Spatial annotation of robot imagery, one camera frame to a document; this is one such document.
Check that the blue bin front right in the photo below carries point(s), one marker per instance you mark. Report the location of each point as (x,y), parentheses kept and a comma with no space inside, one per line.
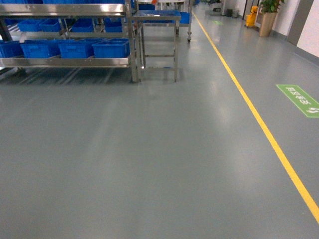
(111,49)

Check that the green floor sign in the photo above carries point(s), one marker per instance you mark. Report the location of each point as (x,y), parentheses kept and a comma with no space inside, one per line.
(301,99)

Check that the small steel trolley table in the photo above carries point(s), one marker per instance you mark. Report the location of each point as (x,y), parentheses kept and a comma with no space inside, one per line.
(157,41)

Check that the steel shelf rack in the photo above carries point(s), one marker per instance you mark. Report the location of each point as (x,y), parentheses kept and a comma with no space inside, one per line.
(65,20)

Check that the yellow mop bucket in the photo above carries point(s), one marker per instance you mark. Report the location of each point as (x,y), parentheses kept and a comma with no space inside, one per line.
(250,20)

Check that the blue bin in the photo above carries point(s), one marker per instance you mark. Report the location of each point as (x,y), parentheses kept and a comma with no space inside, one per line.
(42,48)
(78,48)
(111,49)

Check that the tall planter with plant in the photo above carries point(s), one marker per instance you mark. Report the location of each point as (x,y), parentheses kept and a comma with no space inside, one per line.
(269,10)

